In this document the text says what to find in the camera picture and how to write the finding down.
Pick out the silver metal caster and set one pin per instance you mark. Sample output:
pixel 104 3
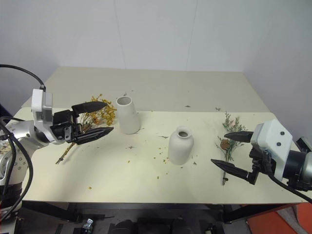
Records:
pixel 89 223

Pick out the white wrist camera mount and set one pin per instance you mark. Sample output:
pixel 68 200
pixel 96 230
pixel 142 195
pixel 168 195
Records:
pixel 40 107
pixel 273 141

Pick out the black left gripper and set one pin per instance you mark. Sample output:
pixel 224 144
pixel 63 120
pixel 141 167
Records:
pixel 61 126

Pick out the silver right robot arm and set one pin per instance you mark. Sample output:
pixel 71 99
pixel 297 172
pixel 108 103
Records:
pixel 301 163

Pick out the yellow dried flower bunch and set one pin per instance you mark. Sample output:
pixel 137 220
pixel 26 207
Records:
pixel 107 114

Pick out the black table frame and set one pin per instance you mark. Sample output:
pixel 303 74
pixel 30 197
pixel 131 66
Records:
pixel 61 209

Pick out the orange floor panel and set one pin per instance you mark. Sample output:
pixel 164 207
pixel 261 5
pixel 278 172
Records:
pixel 280 221

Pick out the tall white slanted vase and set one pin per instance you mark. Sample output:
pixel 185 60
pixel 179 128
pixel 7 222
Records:
pixel 128 117

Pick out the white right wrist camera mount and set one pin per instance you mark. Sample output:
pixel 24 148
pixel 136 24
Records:
pixel 273 141

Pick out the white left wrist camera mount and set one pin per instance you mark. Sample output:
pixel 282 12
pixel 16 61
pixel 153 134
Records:
pixel 40 107

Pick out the white bottle-shaped vase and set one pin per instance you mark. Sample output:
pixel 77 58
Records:
pixel 180 148

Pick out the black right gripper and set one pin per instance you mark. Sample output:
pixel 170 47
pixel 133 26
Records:
pixel 262 161

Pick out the green dried plant sprig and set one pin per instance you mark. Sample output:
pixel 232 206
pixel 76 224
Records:
pixel 230 148

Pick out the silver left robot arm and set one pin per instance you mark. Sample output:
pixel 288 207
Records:
pixel 14 136

